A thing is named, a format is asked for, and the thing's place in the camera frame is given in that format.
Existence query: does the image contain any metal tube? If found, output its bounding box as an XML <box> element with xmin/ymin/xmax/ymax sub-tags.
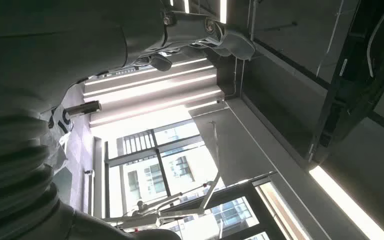
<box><xmin>64</xmin><ymin>100</ymin><xmax>102</xmax><ymax>119</ymax></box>

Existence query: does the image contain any ceiling light strip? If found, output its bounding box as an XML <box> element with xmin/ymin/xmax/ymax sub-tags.
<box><xmin>219</xmin><ymin>0</ymin><xmax>228</xmax><ymax>24</ymax></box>
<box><xmin>308</xmin><ymin>165</ymin><xmax>384</xmax><ymax>240</ymax></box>

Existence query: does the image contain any large glass window dark frame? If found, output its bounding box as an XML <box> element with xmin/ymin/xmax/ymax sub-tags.
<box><xmin>92</xmin><ymin>105</ymin><xmax>299</xmax><ymax>240</ymax></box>

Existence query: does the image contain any white wheeled lift frame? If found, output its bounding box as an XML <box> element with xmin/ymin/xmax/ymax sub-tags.
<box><xmin>101</xmin><ymin>120</ymin><xmax>246</xmax><ymax>233</ymax></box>

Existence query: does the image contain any black ceiling frame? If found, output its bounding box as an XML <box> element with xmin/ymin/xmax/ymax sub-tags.
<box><xmin>309</xmin><ymin>0</ymin><xmax>384</xmax><ymax>164</ymax></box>

